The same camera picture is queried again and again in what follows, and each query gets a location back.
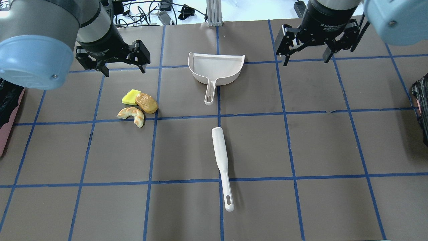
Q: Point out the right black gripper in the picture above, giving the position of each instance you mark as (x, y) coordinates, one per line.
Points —
(320, 20)

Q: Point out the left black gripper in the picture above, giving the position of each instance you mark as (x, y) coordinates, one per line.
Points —
(104, 43)

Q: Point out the white plastic dustpan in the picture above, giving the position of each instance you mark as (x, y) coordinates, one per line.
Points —
(214, 70)

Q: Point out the white hand brush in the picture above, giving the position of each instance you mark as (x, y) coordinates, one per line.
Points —
(219, 145)

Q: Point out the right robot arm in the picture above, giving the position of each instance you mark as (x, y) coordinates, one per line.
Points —
(397, 22)

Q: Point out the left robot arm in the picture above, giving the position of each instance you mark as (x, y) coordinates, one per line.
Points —
(40, 39)

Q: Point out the pink left bin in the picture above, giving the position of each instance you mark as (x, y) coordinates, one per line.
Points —
(10, 98)

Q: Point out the black bagged right bin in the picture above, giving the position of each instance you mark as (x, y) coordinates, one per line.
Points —
(419, 91)

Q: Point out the black power adapter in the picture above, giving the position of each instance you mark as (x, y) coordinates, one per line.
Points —
(299, 8)

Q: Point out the yellow sponge piece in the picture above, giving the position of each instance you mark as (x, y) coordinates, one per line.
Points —
(130, 97)

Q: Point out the brown toy potato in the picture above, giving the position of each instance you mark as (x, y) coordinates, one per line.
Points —
(147, 103)

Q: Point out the grey electronic box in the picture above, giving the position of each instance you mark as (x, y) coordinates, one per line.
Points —
(164, 18)

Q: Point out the toy croissant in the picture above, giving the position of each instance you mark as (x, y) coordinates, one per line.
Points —
(138, 116)

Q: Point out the aluminium frame post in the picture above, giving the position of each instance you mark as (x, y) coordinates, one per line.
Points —
(213, 13)

